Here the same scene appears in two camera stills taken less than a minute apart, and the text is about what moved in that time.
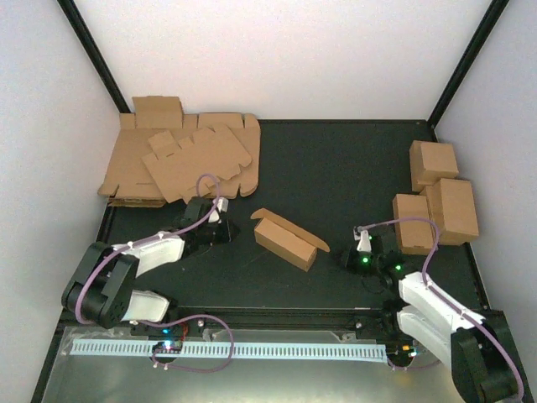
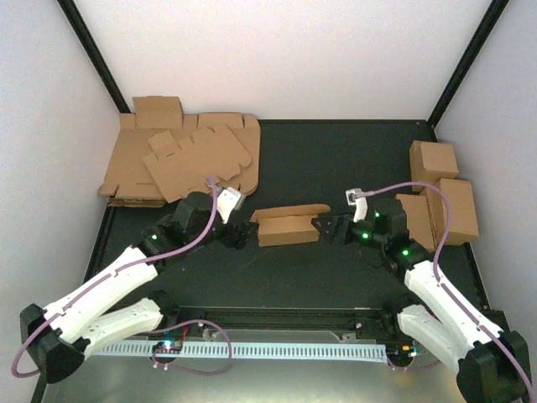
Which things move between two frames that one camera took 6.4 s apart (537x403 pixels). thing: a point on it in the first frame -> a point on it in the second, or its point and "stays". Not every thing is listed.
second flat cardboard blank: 178,168 stays
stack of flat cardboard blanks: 160,155 stays
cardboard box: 287,240 -> 289,224
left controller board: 168,347 stays
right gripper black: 349,266 -> 330,236
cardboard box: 430,162 stays
